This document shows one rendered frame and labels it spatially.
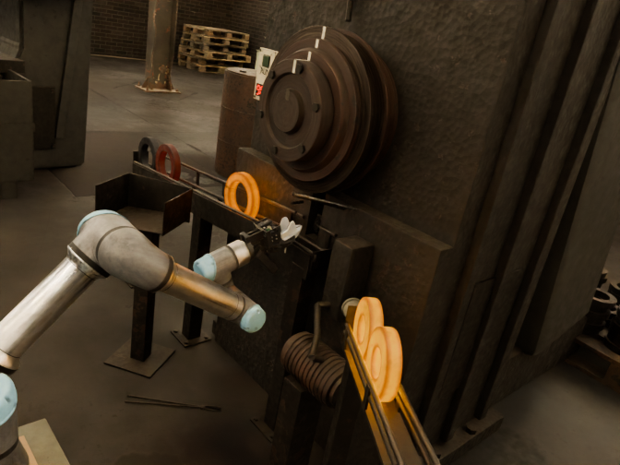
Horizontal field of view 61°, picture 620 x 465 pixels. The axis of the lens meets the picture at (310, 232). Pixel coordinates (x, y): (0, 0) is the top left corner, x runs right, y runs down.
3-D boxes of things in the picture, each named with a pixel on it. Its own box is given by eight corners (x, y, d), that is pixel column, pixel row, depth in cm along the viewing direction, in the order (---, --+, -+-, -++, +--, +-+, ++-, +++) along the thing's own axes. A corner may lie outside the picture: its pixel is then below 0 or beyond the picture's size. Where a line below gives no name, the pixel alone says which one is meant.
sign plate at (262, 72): (257, 98, 196) (264, 47, 189) (301, 114, 178) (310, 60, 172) (252, 98, 194) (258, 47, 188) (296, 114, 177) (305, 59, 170)
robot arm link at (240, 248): (241, 272, 152) (225, 260, 157) (254, 266, 154) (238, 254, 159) (237, 251, 148) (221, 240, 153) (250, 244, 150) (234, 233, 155)
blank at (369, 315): (373, 287, 131) (360, 286, 131) (388, 315, 117) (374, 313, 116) (362, 343, 136) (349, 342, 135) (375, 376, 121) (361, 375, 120)
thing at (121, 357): (121, 333, 225) (128, 172, 198) (177, 351, 220) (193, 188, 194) (91, 360, 206) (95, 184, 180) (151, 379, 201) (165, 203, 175)
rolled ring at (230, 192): (228, 225, 197) (235, 224, 200) (256, 220, 183) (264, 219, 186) (220, 176, 197) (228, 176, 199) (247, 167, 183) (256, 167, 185)
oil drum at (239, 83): (255, 162, 516) (267, 68, 483) (292, 182, 476) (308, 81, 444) (200, 164, 477) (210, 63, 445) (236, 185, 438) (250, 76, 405)
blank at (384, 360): (388, 315, 117) (374, 313, 116) (409, 349, 102) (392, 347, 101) (375, 376, 121) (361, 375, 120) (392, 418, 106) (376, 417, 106)
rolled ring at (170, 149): (174, 148, 221) (182, 147, 223) (155, 140, 234) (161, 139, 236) (173, 190, 227) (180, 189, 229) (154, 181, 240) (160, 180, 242)
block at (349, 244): (343, 303, 166) (359, 232, 158) (361, 315, 161) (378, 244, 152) (317, 310, 159) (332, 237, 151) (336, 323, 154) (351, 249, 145)
